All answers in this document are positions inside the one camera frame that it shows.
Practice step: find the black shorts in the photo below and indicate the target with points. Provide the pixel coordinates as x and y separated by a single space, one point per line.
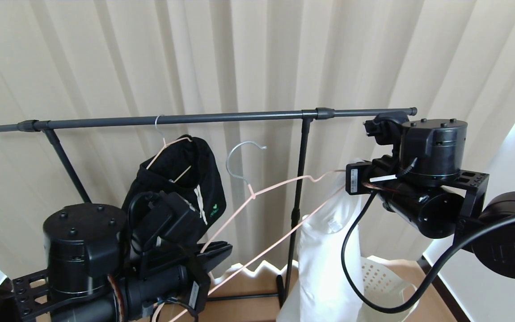
208 179

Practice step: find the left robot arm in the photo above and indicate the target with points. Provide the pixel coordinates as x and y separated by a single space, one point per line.
78 250

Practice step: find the beige curtain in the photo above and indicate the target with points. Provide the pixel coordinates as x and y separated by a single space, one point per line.
239 53

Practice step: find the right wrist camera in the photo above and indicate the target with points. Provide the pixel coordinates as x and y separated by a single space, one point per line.
385 127

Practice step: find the pink clothes hanger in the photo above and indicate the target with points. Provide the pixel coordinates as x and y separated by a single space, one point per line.
284 183
163 147

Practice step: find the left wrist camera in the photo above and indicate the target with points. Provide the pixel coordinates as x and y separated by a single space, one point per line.
168 219

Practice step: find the white laundry basket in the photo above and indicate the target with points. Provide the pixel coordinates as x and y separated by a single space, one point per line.
382 277

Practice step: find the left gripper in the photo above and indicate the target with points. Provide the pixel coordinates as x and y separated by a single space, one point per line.
163 284

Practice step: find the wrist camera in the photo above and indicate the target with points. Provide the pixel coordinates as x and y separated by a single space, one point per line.
168 219
385 127

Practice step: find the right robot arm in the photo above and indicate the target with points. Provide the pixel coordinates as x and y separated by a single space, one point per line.
436 147

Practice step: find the black clothes rack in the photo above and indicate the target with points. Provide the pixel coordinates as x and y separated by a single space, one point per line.
195 118

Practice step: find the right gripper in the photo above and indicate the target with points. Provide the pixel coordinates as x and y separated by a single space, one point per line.
376 176

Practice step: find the white garment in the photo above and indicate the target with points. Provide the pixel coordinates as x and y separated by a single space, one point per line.
324 268

